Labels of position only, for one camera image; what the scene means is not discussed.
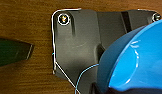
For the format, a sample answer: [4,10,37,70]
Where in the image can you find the silver base screw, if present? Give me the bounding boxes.
[58,13,70,25]
[152,12,162,23]

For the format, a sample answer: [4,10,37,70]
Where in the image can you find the thin blue cable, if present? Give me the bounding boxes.
[75,63,100,94]

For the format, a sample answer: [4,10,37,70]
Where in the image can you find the blue bowl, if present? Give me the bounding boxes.
[96,19,162,94]

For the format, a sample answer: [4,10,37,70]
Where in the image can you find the green wooden foosball table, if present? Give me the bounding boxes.
[0,36,35,69]

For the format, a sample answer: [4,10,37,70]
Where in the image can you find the black and grey robot base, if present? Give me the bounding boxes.
[50,8,162,94]

